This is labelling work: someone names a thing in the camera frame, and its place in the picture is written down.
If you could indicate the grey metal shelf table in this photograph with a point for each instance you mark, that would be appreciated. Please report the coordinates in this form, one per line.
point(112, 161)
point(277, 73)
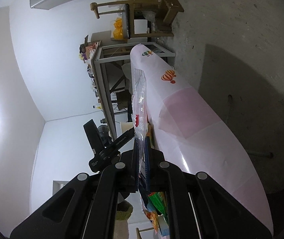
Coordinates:
point(107, 54)

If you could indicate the clear plastic bag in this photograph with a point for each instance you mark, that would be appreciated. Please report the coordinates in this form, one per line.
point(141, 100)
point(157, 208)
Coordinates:
point(139, 115)

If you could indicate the pink patterned tablecloth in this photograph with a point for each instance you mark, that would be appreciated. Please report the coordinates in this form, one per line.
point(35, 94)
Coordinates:
point(193, 137)

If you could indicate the green orange snack bag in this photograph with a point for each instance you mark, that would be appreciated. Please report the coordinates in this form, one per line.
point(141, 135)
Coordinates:
point(154, 206)

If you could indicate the yellow plastic bag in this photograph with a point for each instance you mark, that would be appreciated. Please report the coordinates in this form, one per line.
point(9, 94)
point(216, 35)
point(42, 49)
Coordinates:
point(117, 29)

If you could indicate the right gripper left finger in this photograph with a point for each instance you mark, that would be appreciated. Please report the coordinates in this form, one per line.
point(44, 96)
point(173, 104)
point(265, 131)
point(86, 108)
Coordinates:
point(86, 206)

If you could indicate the black round appliance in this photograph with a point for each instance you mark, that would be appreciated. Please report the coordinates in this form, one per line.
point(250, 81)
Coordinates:
point(103, 131)

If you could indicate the wooden chair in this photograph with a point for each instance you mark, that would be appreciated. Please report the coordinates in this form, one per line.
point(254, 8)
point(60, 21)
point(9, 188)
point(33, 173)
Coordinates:
point(160, 13)

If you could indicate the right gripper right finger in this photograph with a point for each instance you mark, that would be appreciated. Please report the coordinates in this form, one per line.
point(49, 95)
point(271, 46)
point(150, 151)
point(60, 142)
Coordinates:
point(197, 206)

